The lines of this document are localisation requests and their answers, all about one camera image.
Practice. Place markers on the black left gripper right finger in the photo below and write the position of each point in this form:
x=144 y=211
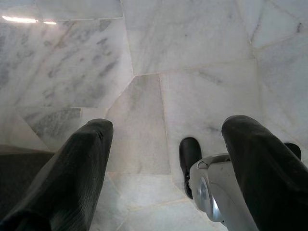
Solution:
x=269 y=180

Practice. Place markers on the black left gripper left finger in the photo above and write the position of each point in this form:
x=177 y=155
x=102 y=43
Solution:
x=67 y=173

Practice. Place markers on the black robot right foot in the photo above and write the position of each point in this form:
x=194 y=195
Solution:
x=294 y=150

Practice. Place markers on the black robot foot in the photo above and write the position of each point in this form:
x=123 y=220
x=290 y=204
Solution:
x=294 y=150
x=190 y=154

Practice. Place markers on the dark grey fabric furniture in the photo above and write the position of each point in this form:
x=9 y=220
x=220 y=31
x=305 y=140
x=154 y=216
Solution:
x=14 y=173

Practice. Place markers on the black robot left foot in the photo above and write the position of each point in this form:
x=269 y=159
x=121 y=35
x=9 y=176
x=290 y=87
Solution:
x=190 y=154

